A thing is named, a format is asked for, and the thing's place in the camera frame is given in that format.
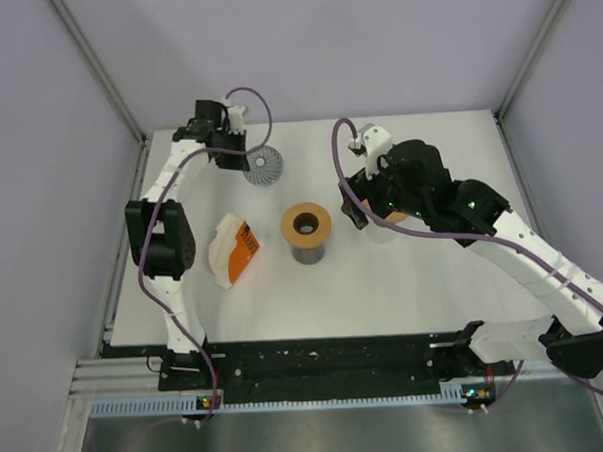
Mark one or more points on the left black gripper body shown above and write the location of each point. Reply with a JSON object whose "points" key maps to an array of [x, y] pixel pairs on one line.
{"points": [[234, 141]]}

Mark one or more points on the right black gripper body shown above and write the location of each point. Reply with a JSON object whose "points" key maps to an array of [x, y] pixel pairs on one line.
{"points": [[384, 196]]}

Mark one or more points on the wooden dripper ring holder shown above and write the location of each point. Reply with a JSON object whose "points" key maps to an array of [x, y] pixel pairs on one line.
{"points": [[394, 217]]}

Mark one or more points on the clear glass carafe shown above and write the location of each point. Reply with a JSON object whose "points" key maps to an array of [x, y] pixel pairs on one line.
{"points": [[379, 234]]}

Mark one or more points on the smoky grey glass carafe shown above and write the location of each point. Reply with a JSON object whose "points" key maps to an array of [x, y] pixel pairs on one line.
{"points": [[308, 256]]}

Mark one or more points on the orange coffee filter pack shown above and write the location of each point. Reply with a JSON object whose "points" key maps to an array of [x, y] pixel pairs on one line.
{"points": [[232, 249]]}

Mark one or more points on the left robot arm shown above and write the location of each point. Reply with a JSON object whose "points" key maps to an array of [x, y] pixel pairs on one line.
{"points": [[161, 240]]}

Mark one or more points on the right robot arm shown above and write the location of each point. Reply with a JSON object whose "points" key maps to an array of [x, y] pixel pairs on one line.
{"points": [[483, 222]]}

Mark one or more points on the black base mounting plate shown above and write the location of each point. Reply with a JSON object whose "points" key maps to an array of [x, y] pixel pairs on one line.
{"points": [[443, 352]]}

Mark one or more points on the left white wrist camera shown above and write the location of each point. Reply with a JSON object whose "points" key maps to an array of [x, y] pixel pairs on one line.
{"points": [[237, 116]]}

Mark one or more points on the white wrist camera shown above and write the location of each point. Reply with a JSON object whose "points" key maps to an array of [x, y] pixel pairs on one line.
{"points": [[371, 142], [237, 116]]}

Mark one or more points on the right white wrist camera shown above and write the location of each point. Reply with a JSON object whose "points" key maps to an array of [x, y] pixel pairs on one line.
{"points": [[371, 142]]}

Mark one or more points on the grey slotted cable duct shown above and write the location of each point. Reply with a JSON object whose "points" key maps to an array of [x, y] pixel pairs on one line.
{"points": [[143, 406]]}

